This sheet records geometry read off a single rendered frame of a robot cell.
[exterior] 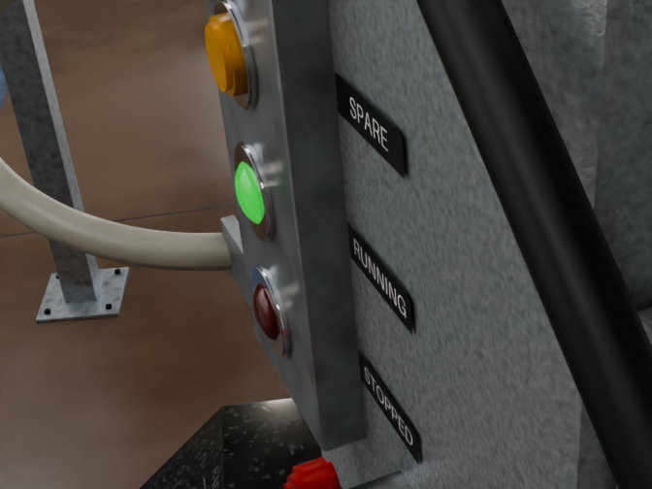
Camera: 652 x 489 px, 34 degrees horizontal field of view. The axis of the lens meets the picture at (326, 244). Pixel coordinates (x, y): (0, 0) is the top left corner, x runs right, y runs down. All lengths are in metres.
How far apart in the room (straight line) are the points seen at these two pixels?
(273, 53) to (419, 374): 0.10
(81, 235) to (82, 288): 1.80
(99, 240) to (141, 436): 1.43
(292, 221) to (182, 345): 2.13
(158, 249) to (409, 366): 0.53
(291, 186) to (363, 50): 0.06
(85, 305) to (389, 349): 2.33
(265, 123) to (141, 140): 3.07
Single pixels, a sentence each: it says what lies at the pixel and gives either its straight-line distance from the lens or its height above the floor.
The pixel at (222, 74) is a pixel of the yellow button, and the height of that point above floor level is 1.35.
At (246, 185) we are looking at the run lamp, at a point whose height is 1.31.
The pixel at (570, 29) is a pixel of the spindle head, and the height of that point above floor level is 1.41.
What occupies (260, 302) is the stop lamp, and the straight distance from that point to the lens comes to 0.39.
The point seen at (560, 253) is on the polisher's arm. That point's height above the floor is 1.38.
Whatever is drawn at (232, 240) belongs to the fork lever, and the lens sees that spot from 0.80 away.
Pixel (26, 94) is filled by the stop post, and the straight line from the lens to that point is 2.40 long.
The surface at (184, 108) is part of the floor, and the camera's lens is 3.57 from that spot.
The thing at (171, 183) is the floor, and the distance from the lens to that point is 3.12.
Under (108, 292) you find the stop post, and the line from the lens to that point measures 2.67.
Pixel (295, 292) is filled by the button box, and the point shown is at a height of 1.28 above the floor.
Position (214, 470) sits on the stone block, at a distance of 0.99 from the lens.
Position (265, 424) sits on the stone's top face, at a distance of 1.01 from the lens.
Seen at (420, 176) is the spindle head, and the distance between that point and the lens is 0.27.
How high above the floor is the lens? 1.48
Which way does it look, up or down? 33 degrees down
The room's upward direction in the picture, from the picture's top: 6 degrees counter-clockwise
